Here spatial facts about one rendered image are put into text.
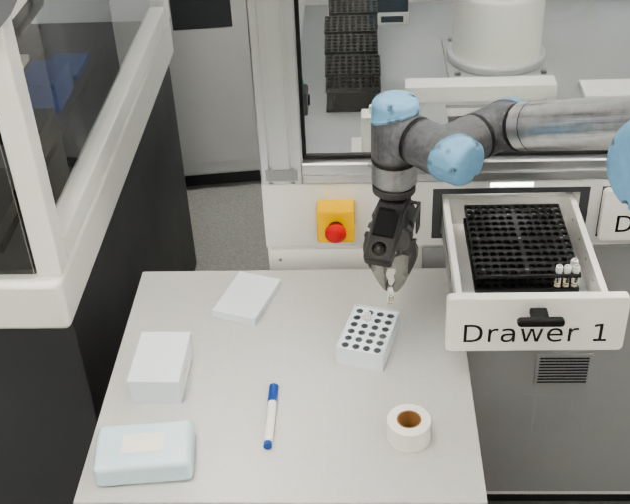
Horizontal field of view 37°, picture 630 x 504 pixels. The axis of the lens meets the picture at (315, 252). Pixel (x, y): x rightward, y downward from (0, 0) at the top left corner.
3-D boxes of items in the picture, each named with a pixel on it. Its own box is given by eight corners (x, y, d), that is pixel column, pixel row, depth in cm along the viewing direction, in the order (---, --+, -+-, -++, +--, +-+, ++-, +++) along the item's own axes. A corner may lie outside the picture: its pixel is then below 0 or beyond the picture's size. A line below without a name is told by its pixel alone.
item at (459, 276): (610, 336, 158) (615, 307, 154) (454, 337, 159) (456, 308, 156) (567, 205, 190) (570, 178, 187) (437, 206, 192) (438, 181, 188)
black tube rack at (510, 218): (576, 304, 164) (581, 274, 161) (474, 305, 165) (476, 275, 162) (555, 231, 182) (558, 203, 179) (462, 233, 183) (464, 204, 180)
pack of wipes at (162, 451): (195, 436, 153) (192, 416, 151) (194, 481, 146) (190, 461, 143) (102, 443, 153) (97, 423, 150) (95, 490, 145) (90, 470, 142)
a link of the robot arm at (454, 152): (504, 127, 142) (449, 103, 149) (453, 150, 136) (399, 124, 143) (499, 173, 147) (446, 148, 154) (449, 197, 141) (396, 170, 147)
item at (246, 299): (255, 326, 175) (254, 319, 174) (212, 316, 178) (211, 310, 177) (281, 285, 185) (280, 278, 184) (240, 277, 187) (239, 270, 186)
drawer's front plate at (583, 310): (621, 350, 157) (631, 297, 151) (445, 351, 159) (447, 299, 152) (619, 343, 159) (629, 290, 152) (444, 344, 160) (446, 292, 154)
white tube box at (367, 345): (382, 372, 164) (382, 355, 161) (335, 363, 166) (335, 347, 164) (399, 327, 173) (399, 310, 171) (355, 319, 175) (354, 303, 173)
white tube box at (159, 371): (182, 404, 159) (178, 381, 156) (131, 404, 160) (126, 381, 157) (194, 353, 170) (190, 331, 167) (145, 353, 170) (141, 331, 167)
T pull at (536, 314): (565, 327, 150) (566, 320, 149) (517, 327, 151) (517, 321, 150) (561, 313, 153) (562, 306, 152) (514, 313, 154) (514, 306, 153)
